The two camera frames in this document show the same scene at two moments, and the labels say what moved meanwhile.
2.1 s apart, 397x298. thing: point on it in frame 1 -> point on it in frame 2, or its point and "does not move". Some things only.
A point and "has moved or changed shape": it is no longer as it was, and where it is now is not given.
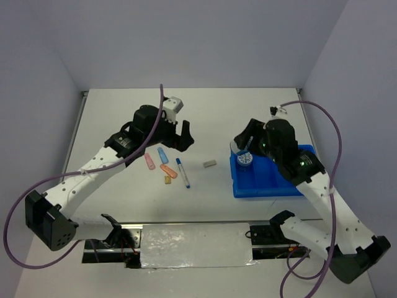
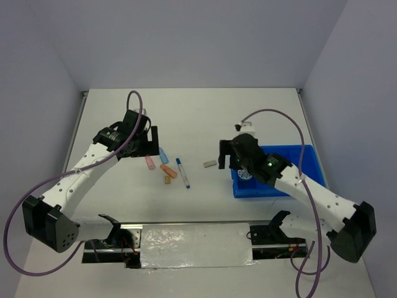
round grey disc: [234, 146] has moved or changed shape
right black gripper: [255, 128] -> [227, 148]
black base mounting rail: [269, 243] does not move
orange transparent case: [169, 171] does not move
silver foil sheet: [196, 245] does not move
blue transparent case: [162, 155] does not move
